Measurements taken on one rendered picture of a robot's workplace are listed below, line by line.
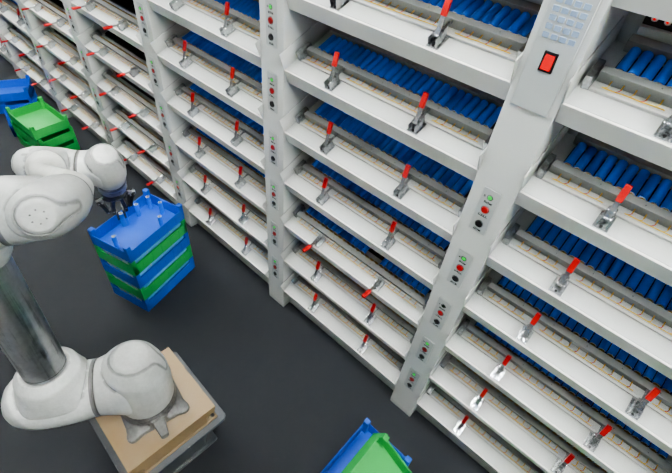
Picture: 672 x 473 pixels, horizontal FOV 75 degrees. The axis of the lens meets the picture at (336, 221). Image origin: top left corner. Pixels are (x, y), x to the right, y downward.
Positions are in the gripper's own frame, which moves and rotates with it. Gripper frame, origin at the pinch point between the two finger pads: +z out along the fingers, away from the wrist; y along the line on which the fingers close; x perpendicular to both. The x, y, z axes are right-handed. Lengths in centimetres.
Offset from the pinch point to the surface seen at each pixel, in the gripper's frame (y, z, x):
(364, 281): 60, -34, -65
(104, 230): -7.3, 17.0, 2.2
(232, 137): 44, -25, 4
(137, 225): 4.8, 18.4, 0.6
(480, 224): 65, -88, -70
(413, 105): 65, -90, -38
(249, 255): 44, 27, -26
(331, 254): 56, -28, -51
